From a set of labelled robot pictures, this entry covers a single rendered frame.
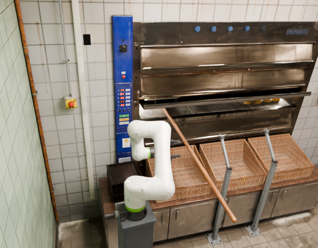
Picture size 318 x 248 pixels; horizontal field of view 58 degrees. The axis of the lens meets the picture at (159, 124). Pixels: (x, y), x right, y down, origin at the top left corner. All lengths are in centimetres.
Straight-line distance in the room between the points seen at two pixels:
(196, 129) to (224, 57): 78
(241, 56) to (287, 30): 51
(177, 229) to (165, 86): 142
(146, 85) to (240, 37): 97
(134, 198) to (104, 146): 125
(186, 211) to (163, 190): 126
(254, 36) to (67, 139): 197
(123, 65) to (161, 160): 103
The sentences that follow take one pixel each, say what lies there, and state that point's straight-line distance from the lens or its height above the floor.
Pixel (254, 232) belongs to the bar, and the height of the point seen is 1.
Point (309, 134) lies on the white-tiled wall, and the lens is 396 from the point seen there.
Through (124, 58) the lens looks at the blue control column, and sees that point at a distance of 245.
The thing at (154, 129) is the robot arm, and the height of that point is 160.
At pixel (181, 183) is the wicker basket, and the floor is 59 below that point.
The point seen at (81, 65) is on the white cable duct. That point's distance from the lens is 244.
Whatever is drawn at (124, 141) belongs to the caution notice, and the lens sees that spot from 280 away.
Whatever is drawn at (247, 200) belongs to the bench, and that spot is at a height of 46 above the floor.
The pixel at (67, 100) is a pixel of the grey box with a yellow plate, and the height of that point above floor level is 150.
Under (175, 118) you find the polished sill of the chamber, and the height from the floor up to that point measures 118.
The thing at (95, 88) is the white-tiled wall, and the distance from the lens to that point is 254.
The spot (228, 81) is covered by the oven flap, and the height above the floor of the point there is 154.
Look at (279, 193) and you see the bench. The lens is 336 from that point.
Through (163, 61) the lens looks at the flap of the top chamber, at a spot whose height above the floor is 177.
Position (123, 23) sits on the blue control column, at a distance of 238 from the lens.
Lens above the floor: 254
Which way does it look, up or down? 30 degrees down
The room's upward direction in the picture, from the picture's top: 3 degrees clockwise
